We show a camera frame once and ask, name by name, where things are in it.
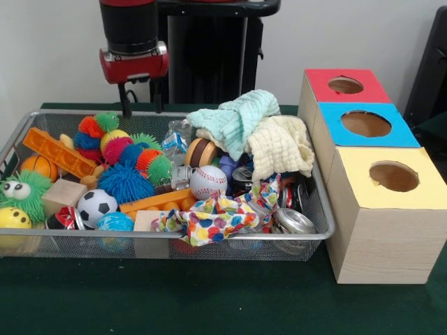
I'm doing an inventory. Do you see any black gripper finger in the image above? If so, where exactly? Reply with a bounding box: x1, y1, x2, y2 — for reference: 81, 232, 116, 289
117, 82, 133, 118
153, 78, 164, 114

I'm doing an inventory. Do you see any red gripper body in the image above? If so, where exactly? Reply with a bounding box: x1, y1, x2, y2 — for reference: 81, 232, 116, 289
98, 40, 170, 85

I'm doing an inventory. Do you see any multicolour spiky caterpillar toy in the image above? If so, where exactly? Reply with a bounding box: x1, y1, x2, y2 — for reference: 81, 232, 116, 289
101, 135, 175, 186

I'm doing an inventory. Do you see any orange plastic tray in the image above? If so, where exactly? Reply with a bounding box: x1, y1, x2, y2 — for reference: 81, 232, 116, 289
23, 127, 98, 179

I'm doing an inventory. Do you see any light blue waffle cloth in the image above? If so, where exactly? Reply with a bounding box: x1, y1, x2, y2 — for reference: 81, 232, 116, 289
186, 89, 282, 161

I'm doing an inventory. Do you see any wooden cube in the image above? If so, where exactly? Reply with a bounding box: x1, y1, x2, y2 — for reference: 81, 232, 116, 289
41, 177, 88, 219

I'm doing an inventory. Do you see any cream waffle cloth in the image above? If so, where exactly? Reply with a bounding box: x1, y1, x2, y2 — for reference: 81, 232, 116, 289
195, 115, 316, 183

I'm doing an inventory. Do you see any clear mesh bin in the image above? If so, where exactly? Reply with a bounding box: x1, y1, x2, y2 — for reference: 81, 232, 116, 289
0, 110, 337, 262

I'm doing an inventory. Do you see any wooden box with three holes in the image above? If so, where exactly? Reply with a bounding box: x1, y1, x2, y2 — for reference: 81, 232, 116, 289
298, 68, 447, 284

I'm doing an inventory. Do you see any large blue spiky ball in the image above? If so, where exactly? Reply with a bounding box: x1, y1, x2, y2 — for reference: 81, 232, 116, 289
97, 163, 155, 205

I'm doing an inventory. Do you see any white baseball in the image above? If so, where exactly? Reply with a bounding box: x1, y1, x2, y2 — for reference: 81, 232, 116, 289
189, 165, 228, 200

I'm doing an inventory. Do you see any black and white soccer ball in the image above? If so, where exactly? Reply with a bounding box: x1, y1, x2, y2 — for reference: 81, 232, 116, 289
77, 188, 119, 230

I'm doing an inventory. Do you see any colourful spotted cloth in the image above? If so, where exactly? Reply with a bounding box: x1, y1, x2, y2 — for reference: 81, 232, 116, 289
152, 174, 282, 247

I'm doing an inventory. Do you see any green googly-eyed puffer ball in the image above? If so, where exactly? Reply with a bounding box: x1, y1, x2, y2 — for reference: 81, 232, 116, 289
0, 170, 53, 224

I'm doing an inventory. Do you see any dark green table cloth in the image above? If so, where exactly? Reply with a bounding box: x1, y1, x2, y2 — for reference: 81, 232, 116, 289
0, 101, 447, 335

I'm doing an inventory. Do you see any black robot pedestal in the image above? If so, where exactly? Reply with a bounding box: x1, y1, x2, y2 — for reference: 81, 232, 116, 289
153, 0, 282, 105

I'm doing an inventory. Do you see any black furniture frame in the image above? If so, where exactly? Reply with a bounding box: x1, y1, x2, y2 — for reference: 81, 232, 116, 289
403, 5, 447, 130

